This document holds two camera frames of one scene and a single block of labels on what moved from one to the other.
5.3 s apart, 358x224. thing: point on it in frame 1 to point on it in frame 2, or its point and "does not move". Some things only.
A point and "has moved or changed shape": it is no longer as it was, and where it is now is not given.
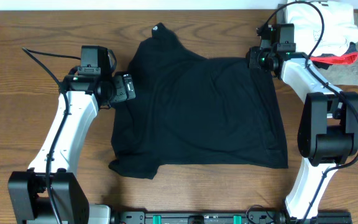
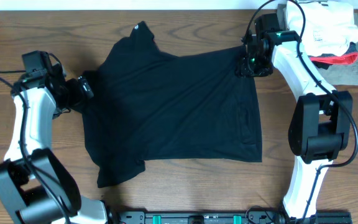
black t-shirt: [189, 111] has moved or changed shape
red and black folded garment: [324, 61] does not move
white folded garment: [340, 27] does not move
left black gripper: [122, 94] to [80, 96]
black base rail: [254, 216] does not move
